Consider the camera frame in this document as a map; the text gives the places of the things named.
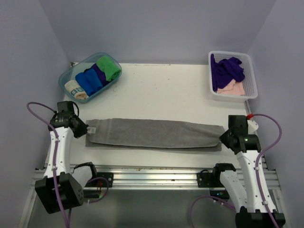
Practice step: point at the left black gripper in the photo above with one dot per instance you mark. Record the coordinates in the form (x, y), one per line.
(82, 130)

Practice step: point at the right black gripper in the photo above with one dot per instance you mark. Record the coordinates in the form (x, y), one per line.
(223, 138)

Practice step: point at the grey towel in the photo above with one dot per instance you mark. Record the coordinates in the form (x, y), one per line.
(160, 134)

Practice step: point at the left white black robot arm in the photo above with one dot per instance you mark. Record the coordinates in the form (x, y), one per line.
(62, 188)

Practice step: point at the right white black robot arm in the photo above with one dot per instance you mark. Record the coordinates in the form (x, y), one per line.
(252, 201)

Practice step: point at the beige patterned rolled towel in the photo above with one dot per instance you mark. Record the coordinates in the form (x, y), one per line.
(76, 90)

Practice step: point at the blue translucent plastic bin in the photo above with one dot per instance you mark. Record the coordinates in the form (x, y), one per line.
(82, 67)

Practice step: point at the blue rolled towel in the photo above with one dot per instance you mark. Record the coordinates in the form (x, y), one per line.
(89, 81)

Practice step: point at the pink towel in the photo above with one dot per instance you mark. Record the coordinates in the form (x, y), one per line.
(233, 88)

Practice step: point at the purple rolled towel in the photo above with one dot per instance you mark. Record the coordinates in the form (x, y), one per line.
(100, 74)

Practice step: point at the white plastic basket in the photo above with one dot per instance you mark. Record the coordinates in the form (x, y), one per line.
(249, 83)

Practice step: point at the purple crumpled towel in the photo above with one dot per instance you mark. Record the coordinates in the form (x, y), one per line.
(224, 71)

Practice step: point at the green rolled towel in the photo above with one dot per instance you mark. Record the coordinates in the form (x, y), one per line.
(109, 67)

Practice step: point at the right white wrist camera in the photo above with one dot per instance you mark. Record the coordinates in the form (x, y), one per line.
(252, 125)

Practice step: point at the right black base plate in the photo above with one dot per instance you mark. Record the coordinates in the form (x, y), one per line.
(207, 180)

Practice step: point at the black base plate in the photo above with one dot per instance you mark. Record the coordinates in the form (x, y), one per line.
(103, 180)
(207, 180)

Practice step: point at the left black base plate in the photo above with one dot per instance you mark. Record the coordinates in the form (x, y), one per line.
(103, 180)

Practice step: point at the aluminium mounting rail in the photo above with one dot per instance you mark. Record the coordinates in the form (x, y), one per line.
(152, 178)

